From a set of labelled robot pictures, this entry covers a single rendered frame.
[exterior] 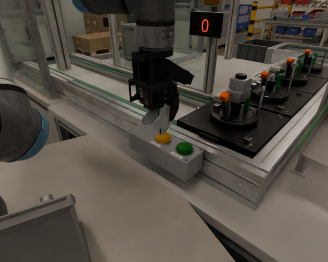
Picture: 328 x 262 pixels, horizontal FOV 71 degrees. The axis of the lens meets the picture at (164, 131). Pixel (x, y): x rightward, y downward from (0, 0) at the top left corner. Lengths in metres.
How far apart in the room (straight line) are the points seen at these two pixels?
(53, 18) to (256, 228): 1.30
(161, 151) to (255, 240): 0.28
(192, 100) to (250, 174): 0.44
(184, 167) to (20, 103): 0.36
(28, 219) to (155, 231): 0.32
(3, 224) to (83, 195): 0.37
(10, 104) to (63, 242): 0.29
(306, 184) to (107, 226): 0.51
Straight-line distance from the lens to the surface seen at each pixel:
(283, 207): 0.63
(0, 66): 0.57
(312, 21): 5.78
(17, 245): 0.29
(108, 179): 0.65
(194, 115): 0.70
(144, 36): 0.46
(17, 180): 0.74
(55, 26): 1.43
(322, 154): 0.57
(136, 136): 0.62
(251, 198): 0.57
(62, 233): 0.29
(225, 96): 0.60
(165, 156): 0.56
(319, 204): 0.67
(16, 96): 0.52
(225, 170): 0.56
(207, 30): 0.81
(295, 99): 0.94
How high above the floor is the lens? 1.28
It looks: 31 degrees down
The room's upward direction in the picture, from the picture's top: straight up
